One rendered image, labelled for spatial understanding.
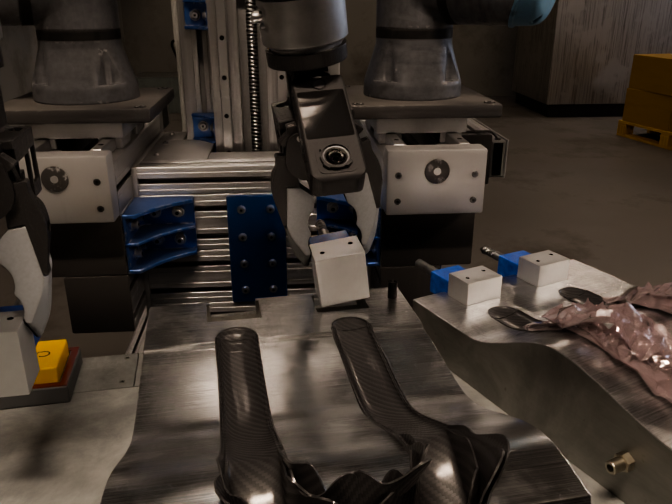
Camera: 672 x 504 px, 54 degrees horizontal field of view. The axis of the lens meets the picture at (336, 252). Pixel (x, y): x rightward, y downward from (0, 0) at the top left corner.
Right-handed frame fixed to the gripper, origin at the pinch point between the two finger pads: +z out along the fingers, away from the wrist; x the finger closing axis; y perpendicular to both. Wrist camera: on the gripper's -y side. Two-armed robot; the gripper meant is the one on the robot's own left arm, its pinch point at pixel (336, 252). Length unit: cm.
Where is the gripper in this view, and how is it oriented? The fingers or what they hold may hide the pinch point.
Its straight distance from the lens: 65.5
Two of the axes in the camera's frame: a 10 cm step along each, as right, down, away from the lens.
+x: -9.7, 2.0, -1.2
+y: -2.0, -4.9, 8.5
